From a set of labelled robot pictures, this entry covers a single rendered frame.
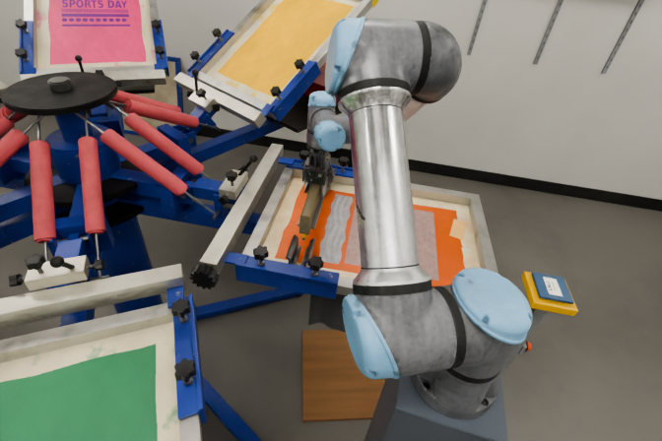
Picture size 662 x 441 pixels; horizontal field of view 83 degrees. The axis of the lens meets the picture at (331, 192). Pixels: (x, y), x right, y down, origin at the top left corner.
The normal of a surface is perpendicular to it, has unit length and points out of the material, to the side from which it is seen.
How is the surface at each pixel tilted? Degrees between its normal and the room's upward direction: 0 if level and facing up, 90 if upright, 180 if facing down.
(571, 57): 90
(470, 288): 8
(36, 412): 0
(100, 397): 0
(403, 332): 42
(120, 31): 32
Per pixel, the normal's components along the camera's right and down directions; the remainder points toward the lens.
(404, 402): 0.08, -0.80
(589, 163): -0.17, 0.58
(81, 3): 0.25, -0.36
